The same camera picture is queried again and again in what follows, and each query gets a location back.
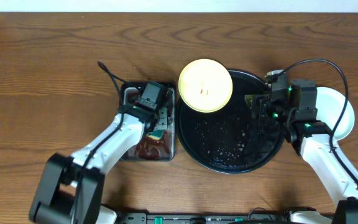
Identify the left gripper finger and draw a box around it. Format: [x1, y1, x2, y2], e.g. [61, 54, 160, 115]
[155, 108, 168, 130]
[168, 88, 176, 121]

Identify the green yellow sponge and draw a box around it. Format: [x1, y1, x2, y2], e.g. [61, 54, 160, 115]
[148, 130, 164, 141]

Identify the yellow plate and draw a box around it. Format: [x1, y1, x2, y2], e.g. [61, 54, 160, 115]
[178, 59, 233, 113]

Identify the pale green plate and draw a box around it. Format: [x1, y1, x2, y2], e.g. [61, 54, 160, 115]
[316, 87, 355, 140]
[265, 70, 283, 78]

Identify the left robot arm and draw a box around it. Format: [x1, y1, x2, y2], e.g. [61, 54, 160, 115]
[29, 88, 175, 223]

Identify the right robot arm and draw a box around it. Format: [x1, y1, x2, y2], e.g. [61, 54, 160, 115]
[245, 70, 358, 223]

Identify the rectangular metal soapy tray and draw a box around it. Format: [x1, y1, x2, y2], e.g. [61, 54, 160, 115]
[121, 82, 176, 161]

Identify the round black tray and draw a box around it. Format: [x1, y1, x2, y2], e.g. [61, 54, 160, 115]
[175, 70, 284, 174]

